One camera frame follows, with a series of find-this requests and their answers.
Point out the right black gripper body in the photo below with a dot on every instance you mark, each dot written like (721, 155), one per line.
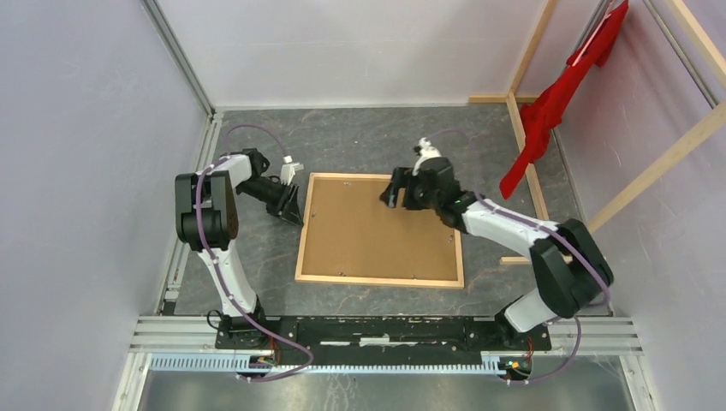
(417, 196)

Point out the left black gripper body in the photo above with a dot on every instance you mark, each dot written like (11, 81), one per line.
(272, 194)

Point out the brown backing board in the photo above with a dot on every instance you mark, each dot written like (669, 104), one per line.
(374, 227)

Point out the wooden picture frame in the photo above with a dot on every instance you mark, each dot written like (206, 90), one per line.
(374, 281)

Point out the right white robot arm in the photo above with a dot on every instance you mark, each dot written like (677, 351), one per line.
(569, 269)

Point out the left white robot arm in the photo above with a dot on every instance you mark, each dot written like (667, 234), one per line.
(207, 220)

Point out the red cloth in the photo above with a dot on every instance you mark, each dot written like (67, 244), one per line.
(541, 116)

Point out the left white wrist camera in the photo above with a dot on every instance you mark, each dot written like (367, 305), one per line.
(289, 169)

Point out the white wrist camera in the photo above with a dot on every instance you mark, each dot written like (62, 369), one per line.
(425, 150)
(289, 169)

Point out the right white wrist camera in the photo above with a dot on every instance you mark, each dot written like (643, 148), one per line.
(425, 150)

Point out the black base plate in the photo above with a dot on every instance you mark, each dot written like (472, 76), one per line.
(380, 340)

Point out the aluminium rail base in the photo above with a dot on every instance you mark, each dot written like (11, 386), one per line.
(188, 344)

